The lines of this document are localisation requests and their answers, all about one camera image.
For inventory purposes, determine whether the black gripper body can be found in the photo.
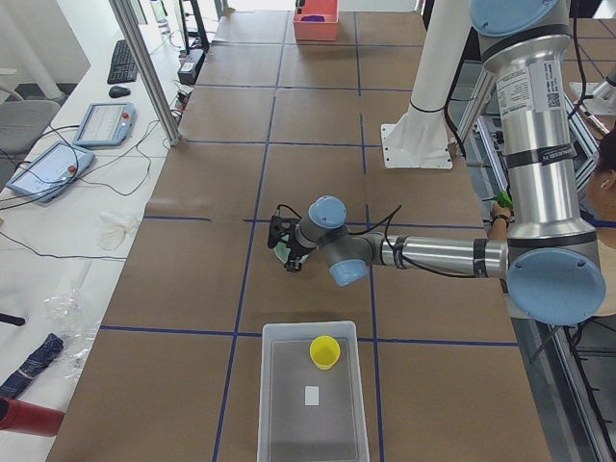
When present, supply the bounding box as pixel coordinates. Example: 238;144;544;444
287;242;305;266

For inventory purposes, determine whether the pale green bowl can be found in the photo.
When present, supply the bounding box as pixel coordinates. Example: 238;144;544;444
273;242;291;264

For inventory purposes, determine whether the yellow plastic cup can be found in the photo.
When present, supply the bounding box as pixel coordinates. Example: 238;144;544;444
309;335;341;371

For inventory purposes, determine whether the purple cloth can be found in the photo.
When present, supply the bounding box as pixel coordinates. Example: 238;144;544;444
300;14;325;22

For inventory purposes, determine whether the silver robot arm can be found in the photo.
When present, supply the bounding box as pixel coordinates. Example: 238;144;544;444
268;1;608;326

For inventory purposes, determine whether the translucent white storage box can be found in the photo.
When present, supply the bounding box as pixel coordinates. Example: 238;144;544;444
256;321;370;461

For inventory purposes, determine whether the black computer box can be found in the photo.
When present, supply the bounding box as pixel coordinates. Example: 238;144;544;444
177;49;206;86

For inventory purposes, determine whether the green spray gun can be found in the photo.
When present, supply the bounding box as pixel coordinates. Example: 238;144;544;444
493;191;514;210

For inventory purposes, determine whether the far blue teach pendant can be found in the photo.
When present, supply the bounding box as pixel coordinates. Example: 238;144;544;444
73;102;136;148

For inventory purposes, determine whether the blue teach pendant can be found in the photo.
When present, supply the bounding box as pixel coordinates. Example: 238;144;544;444
73;102;136;148
6;141;94;202

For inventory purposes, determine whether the crumpled clear plastic wrap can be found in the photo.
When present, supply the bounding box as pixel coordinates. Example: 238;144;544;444
44;289;100;372

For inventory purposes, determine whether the pink plastic bin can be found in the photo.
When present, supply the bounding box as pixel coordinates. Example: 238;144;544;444
293;0;339;41

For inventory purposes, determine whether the black computer mouse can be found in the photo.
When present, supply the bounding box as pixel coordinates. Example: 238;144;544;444
108;86;131;99

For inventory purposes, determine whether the black keyboard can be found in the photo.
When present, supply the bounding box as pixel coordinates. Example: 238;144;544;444
107;39;138;85

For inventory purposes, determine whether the near blue teach pendant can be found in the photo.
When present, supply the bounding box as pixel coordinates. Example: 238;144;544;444
6;141;94;202

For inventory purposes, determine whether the folded dark blue umbrella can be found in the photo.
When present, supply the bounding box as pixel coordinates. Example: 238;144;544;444
1;333;64;399

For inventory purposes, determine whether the seated person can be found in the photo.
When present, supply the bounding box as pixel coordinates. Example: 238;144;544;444
488;133;615;325

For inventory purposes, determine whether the red bottle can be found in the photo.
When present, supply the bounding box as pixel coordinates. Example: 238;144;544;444
1;397;64;437

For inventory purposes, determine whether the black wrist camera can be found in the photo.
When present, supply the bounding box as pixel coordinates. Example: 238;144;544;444
268;215;299;249

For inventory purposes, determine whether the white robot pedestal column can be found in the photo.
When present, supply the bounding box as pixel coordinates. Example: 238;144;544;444
381;0;471;169

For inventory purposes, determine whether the aluminium frame post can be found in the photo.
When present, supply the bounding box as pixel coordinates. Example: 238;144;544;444
109;0;181;146

